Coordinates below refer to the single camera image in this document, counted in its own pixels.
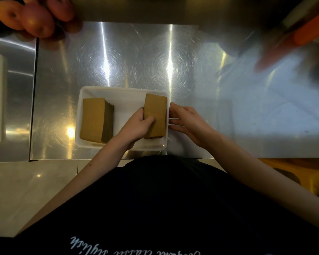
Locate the person's left hand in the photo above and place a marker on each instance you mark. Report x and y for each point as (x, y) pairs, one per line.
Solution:
(134, 128)

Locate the cardboard stack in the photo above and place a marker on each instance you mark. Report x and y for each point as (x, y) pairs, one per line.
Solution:
(93, 119)

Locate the gathered bundle brown paper pieces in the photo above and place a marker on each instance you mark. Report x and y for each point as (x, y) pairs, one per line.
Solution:
(156, 114)

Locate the white plastic tray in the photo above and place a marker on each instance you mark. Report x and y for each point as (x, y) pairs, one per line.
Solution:
(125, 103)

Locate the yellow stool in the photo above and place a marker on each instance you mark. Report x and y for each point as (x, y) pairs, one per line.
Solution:
(297, 172)

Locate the person's left forearm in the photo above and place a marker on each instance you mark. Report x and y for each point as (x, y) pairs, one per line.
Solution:
(77, 180)

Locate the orange box at right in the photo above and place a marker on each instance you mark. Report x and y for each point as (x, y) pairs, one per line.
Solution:
(312, 27)

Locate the black printed shirt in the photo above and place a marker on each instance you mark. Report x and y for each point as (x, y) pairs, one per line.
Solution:
(162, 209)

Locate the person's right forearm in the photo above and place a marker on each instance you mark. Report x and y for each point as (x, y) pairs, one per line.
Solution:
(268, 180)

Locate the person's right hand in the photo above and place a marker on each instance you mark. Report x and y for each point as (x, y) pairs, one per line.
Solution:
(192, 127)

